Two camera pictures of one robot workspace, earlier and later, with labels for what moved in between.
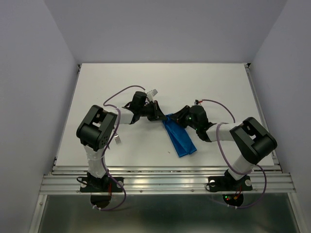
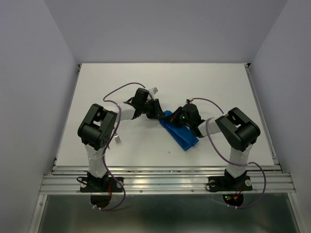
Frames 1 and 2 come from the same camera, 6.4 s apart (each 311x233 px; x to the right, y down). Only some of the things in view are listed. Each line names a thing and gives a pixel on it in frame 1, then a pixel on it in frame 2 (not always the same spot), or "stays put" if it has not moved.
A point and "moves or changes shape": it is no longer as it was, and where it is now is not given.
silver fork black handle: [117, 138] stays put
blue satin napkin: [180, 139] moves or changes shape
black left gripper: [157, 114] stays put
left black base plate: [113, 185] stays put
